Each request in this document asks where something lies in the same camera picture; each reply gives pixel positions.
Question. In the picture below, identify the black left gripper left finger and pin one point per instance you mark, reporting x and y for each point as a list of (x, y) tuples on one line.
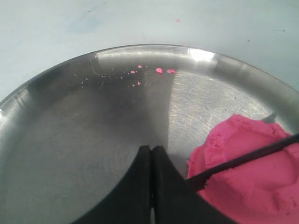
[(130, 200)]

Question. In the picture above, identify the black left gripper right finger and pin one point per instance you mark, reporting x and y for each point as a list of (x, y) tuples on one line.
[(173, 201)]

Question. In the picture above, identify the black knife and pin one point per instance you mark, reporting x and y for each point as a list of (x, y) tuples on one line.
[(198, 182)]

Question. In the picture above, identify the pink play dough lump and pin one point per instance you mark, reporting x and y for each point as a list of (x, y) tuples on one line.
[(263, 191)]

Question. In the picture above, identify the round steel plate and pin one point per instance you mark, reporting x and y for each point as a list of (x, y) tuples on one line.
[(68, 135)]

